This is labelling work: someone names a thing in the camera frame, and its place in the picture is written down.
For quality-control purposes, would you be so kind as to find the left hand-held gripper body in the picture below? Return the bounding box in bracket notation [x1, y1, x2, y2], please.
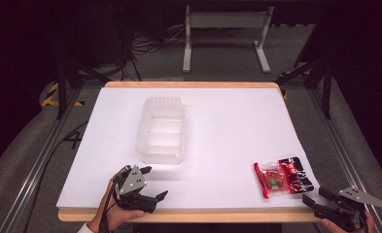
[112, 164, 158, 215]

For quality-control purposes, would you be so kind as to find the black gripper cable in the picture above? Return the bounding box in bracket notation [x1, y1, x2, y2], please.
[99, 165, 132, 233]

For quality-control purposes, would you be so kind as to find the person's right hand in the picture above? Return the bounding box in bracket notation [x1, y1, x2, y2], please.
[320, 210, 378, 233]

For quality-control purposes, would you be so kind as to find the clear red snack packet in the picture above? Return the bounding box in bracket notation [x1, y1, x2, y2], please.
[253, 160, 294, 200]

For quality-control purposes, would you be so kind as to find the translucent plastic container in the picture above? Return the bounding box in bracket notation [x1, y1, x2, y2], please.
[135, 96, 186, 165]

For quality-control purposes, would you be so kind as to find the black floor cable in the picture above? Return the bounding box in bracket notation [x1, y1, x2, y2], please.
[22, 120, 89, 233]

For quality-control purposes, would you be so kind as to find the black metal stand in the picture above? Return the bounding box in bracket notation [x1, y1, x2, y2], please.
[55, 57, 113, 120]
[275, 57, 334, 120]

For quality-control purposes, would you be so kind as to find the bundle of floor cables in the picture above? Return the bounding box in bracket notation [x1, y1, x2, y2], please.
[109, 6, 187, 83]

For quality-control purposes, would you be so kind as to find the yellow and black hazard tape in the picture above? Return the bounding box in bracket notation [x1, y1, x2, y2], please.
[277, 71, 309, 101]
[40, 82, 86, 109]

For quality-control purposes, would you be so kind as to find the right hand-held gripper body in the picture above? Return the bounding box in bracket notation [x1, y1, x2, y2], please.
[312, 185, 382, 233]

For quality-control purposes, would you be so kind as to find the black and red snack packet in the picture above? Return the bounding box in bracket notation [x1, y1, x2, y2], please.
[278, 156, 315, 195]

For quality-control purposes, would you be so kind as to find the person's left hand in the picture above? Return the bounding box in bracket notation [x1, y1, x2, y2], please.
[87, 179, 146, 233]

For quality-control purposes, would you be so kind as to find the white metal stand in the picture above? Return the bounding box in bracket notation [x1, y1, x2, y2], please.
[182, 4, 275, 75]

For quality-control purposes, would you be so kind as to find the white paper sheet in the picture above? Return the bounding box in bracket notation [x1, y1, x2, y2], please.
[55, 86, 330, 210]

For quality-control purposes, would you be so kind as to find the aluminium floor rail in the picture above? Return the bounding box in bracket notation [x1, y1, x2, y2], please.
[307, 86, 382, 233]
[0, 86, 84, 233]

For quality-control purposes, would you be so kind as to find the white work board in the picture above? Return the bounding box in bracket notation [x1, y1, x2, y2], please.
[57, 81, 324, 224]

